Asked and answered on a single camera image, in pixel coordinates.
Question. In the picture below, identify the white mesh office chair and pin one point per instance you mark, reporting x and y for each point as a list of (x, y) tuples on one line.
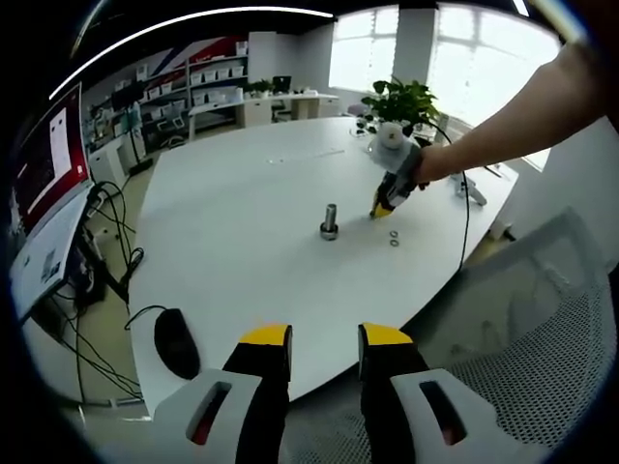
[(532, 299)]

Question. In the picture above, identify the shelving with white bins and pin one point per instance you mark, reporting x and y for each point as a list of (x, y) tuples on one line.
[(213, 72)]

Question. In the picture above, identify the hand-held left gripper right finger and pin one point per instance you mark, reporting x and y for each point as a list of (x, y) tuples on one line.
[(416, 401)]

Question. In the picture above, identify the large black washer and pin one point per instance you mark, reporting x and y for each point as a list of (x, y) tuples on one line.
[(321, 227), (321, 231)]

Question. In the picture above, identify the black computer mouse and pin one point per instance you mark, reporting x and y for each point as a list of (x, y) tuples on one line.
[(176, 343)]

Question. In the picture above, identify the small black monitor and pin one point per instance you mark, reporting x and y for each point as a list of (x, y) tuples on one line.
[(282, 84)]

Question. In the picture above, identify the black display on stand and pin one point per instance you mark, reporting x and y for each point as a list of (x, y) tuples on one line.
[(126, 94)]

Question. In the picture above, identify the white swivel chair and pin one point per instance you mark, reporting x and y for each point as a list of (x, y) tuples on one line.
[(171, 128)]

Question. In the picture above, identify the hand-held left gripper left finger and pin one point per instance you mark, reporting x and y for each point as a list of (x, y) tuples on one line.
[(227, 401)]

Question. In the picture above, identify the long white desk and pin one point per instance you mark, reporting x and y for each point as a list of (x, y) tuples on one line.
[(256, 111)]

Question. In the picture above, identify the large steel threaded stud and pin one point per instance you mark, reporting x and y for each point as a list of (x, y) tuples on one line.
[(331, 215)]

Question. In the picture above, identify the bright window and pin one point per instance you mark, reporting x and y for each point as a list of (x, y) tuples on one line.
[(367, 58)]

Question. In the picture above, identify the curved ceiling light strip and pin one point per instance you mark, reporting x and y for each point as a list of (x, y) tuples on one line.
[(314, 13)]

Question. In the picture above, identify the person's right hand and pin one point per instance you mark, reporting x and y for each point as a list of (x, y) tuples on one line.
[(435, 164)]

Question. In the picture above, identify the row of small green plants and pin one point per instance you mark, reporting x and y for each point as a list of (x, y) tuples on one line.
[(258, 87)]

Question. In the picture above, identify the grey handheld controller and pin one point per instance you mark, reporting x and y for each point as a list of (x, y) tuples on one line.
[(476, 193)]

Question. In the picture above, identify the small plant in white dish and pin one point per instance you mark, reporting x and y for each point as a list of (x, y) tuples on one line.
[(362, 128)]

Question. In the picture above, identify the large curved monitor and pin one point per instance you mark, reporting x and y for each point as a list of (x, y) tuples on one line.
[(48, 154)]

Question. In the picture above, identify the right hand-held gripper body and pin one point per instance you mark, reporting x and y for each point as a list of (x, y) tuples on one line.
[(394, 145)]

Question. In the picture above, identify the large potted green plant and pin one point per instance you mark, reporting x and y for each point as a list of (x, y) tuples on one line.
[(406, 101)]

